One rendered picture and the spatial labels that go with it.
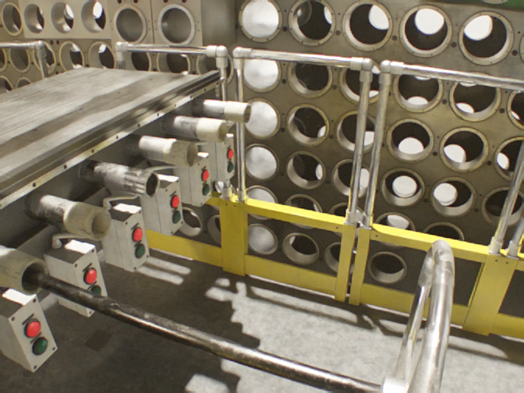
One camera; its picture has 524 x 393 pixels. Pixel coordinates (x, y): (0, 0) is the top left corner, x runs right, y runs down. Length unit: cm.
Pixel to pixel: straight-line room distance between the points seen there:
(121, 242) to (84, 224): 25
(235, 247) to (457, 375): 104
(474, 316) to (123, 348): 139
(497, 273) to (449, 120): 91
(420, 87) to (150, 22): 168
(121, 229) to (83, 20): 223
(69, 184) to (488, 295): 150
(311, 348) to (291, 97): 136
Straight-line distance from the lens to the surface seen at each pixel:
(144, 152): 113
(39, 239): 97
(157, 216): 120
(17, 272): 74
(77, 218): 84
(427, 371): 36
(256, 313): 183
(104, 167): 101
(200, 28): 215
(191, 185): 131
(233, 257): 197
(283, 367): 54
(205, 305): 188
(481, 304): 184
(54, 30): 330
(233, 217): 185
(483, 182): 246
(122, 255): 109
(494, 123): 235
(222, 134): 125
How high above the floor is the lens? 129
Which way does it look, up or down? 29 degrees down
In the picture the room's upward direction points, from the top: straight up
